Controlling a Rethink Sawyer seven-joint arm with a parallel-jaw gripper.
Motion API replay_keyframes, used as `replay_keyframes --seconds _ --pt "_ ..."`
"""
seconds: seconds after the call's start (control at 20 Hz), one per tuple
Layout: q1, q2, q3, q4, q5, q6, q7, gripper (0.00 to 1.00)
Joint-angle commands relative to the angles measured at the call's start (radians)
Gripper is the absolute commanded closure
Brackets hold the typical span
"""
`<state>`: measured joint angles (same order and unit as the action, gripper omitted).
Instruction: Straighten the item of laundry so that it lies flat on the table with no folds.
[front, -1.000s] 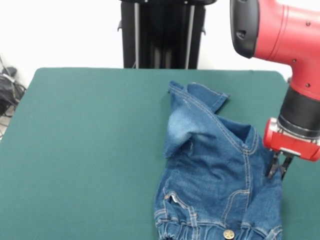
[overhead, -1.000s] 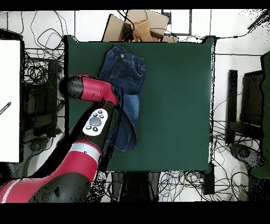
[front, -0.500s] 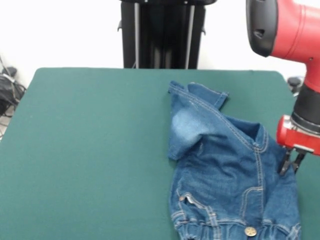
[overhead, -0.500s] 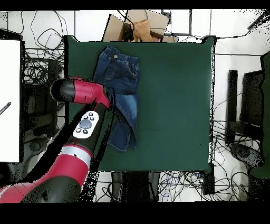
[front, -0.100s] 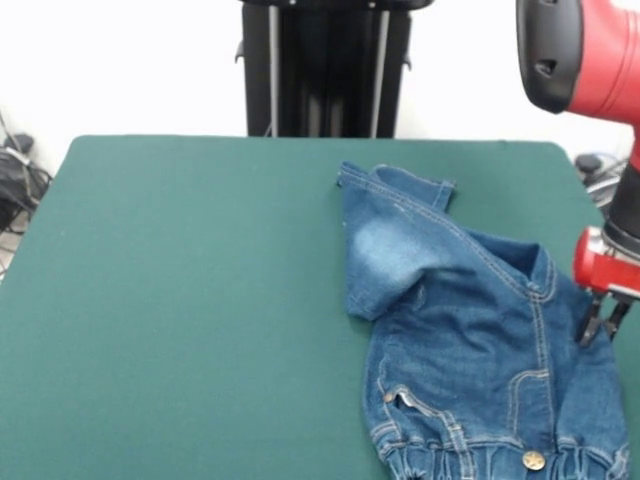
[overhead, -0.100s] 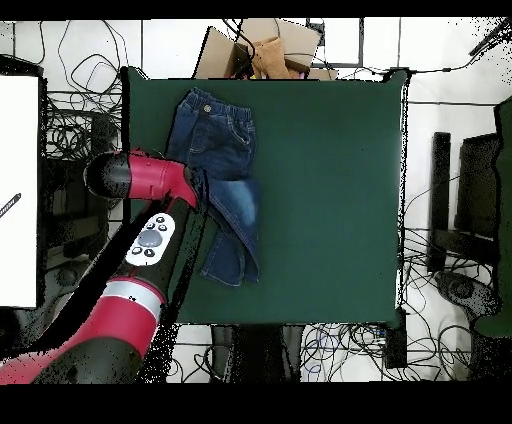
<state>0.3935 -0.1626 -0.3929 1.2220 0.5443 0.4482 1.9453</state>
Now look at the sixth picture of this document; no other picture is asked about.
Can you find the blue denim jeans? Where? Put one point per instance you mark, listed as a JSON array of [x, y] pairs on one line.
[[216, 136]]

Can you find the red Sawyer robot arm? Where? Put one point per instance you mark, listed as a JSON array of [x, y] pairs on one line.
[[132, 288]]

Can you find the black flat panel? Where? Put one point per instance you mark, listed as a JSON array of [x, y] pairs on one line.
[[478, 188]]

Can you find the dark green table cloth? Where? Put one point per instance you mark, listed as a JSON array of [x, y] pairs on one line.
[[320, 200]]

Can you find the tan cloth in box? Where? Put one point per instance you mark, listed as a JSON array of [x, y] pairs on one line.
[[270, 58]]

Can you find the brown cardboard box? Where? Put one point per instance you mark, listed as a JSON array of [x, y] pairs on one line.
[[216, 56]]

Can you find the black table leg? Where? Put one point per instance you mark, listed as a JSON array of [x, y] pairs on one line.
[[396, 344]]

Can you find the black equipment rack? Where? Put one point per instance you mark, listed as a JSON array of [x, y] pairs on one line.
[[64, 224]]

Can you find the white board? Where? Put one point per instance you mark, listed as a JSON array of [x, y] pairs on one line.
[[18, 180]]

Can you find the black strip with white print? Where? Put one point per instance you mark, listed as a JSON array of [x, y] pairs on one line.
[[10, 204]]

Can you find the dark green cloth sheet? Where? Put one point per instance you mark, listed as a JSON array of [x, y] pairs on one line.
[[504, 240]]

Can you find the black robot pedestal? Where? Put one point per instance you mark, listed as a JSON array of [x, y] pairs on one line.
[[256, 352]]

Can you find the black upright post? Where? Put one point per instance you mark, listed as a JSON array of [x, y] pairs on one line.
[[440, 192]]

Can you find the dark metal frame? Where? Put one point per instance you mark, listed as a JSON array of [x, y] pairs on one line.
[[361, 44]]

